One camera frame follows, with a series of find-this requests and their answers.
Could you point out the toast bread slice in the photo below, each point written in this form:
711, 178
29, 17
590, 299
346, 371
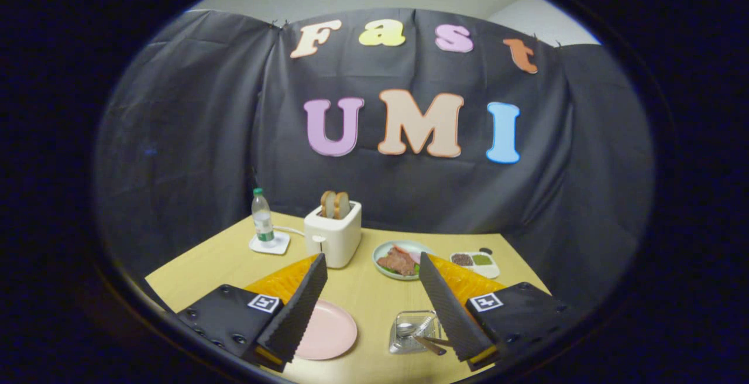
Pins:
343, 205
327, 204

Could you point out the green lettuce leaf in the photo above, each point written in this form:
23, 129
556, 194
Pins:
415, 270

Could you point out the pink plate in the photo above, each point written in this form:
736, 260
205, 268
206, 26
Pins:
330, 331

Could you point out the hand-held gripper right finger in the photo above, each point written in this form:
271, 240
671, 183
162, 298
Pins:
447, 314

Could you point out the brown meat slices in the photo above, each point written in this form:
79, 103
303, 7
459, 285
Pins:
398, 262

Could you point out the pink ham slice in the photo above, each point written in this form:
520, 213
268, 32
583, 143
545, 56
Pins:
414, 255

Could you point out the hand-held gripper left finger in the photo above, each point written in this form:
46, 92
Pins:
298, 314

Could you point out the white square coaster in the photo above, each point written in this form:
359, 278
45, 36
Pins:
281, 246

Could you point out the pale green plate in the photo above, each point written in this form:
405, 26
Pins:
382, 251

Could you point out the clear plastic water bottle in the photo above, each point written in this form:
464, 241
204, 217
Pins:
263, 220

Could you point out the white divided grain dish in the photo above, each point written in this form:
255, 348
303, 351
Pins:
488, 271

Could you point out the cream toaster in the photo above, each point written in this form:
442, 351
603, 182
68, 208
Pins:
336, 237

